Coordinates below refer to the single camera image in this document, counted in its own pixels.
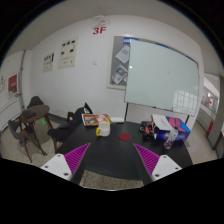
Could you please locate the small wall poster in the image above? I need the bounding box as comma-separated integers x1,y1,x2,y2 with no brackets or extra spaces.
43,53,54,72

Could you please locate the clear plastic water bottle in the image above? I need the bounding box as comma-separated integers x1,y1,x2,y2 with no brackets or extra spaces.
164,126,178,149

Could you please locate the wooden chair near round table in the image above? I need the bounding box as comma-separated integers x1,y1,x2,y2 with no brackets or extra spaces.
8,120,46,160

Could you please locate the white flat box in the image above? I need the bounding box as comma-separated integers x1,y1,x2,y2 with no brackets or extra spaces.
111,117,124,123

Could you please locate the red 3F wall sign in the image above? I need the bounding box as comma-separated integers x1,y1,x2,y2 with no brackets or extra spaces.
92,27,107,35

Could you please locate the dark grey armchair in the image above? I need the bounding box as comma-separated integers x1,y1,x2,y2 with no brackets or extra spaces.
28,96,44,108

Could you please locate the wooden chair with black jacket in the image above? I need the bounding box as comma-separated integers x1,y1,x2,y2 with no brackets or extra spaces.
47,103,92,150

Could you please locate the grey notice board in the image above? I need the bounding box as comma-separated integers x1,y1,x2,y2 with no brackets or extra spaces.
106,35,134,90

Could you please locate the large whiteboard on stand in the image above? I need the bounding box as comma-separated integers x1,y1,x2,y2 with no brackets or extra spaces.
125,40,199,116

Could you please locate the black table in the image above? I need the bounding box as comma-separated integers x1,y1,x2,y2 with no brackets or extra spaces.
57,122,192,185

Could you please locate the black red items pile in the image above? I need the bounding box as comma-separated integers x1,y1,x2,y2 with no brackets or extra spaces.
139,121,155,139

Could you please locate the round wooden side table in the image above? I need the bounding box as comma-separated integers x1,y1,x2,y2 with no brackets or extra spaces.
19,105,52,130

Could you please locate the red round coaster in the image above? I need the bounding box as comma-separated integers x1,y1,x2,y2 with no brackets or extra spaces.
119,133,131,141

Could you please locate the colourful book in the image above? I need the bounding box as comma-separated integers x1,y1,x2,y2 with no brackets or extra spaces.
82,114,111,126

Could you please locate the red wall poster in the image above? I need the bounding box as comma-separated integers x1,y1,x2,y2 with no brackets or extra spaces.
8,75,17,95

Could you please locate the white mug yellow handle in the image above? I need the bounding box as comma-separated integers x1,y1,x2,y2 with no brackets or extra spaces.
96,121,110,137

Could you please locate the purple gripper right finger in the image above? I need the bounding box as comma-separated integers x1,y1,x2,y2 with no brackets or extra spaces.
134,143,160,176

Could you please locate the large wall poster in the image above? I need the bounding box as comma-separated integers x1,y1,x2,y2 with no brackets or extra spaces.
58,37,79,69

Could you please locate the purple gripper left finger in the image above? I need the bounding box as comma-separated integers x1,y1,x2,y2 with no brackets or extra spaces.
64,143,90,173

